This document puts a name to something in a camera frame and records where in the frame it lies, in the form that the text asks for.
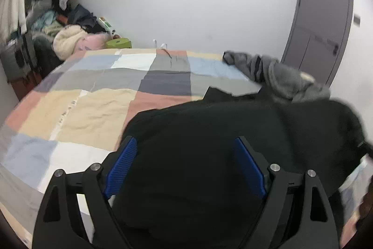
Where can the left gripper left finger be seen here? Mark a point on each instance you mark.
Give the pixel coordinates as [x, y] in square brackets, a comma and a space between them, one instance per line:
[59, 221]

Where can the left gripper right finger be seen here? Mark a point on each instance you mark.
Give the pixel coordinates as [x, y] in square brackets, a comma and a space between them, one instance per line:
[295, 210]

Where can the black padded jacket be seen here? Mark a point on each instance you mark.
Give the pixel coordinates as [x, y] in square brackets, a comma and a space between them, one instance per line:
[184, 189]

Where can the pile of clothes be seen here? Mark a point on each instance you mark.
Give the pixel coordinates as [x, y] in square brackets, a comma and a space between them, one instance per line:
[39, 19]

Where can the patchwork colourful bed cover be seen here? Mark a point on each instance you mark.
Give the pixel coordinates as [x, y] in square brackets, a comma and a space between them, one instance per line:
[77, 114]

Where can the grey fleece jacket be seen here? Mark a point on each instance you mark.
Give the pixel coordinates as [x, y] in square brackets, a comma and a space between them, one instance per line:
[283, 82]

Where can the dark grey suitcase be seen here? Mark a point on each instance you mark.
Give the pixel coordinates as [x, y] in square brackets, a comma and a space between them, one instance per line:
[18, 57]

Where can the grey room door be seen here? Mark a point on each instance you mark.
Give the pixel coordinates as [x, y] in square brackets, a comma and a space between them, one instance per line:
[314, 22]

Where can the cream fluffy garment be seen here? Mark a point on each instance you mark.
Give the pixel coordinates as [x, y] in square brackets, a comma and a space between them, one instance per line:
[65, 41]

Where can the pink garment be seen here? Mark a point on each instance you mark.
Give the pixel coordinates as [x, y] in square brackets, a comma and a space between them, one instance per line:
[92, 42]

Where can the green stool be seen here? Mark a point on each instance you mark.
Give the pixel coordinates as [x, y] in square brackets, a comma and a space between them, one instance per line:
[120, 43]

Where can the white hanging cloth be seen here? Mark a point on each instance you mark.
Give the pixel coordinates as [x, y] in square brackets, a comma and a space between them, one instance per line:
[13, 17]

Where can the black door handle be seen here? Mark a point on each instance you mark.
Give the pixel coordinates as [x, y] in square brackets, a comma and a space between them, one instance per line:
[334, 47]

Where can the grey wall switch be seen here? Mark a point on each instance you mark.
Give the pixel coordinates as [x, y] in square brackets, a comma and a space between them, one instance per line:
[356, 20]

